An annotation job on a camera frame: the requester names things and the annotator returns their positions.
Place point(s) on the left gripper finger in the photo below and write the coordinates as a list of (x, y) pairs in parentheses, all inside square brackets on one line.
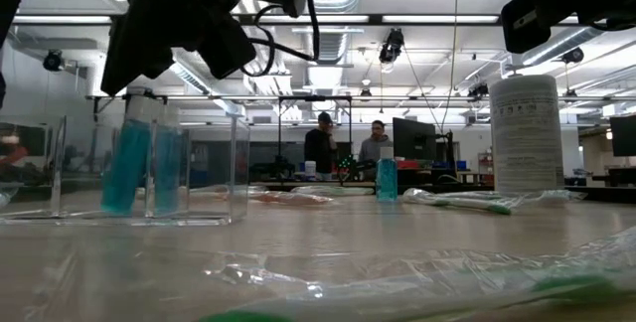
[(139, 48), (226, 46)]

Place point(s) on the blue mouthwash bottle white cap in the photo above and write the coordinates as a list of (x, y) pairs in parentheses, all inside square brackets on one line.
[(168, 173), (386, 178), (126, 173)]

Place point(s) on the clear acrylic organizer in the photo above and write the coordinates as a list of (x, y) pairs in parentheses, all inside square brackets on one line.
[(213, 173)]

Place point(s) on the white wipes canister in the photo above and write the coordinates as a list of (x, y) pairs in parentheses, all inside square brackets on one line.
[(526, 133)]

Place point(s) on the person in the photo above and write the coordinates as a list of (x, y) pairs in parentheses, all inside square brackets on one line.
[(319, 150), (376, 148)]

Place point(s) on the small white container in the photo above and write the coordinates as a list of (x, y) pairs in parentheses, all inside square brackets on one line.
[(310, 170)]

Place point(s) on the black computer monitor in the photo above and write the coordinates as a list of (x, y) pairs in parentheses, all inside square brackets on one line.
[(415, 139), (624, 135)]

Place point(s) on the red storage bin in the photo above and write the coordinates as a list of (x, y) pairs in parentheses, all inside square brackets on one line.
[(408, 164)]

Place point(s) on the black ceiling-mounted camera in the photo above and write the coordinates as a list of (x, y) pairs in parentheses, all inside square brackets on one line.
[(574, 55), (52, 60), (392, 44)]

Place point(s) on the silver ventilation duct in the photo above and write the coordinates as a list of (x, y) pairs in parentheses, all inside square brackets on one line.
[(333, 46)]

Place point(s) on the black aluminium rig frame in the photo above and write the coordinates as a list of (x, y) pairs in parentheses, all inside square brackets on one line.
[(376, 19)]

